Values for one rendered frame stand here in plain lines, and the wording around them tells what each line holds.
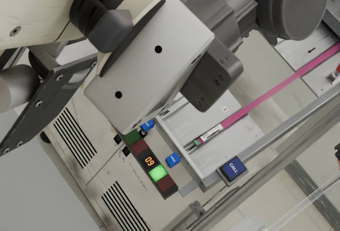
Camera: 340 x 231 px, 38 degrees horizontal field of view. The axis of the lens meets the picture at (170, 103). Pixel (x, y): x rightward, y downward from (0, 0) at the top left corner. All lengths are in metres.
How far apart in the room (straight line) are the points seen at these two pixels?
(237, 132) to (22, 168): 0.52
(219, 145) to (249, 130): 0.08
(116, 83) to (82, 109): 1.42
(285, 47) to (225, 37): 0.95
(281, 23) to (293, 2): 0.02
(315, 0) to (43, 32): 0.25
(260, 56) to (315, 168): 0.78
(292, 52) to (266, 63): 1.84
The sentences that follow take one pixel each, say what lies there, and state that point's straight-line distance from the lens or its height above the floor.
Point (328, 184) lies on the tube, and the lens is 1.05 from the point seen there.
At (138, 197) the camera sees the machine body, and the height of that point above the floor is 0.27.
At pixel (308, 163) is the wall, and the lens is 3.17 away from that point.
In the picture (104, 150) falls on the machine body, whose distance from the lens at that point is 1.76.
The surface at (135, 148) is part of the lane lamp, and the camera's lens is 1.20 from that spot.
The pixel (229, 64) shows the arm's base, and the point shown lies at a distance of 0.38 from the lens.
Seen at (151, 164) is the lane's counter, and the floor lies 0.66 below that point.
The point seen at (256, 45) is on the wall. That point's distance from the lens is 3.21.
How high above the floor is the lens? 1.35
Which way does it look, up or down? 29 degrees down
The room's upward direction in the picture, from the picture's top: 42 degrees clockwise
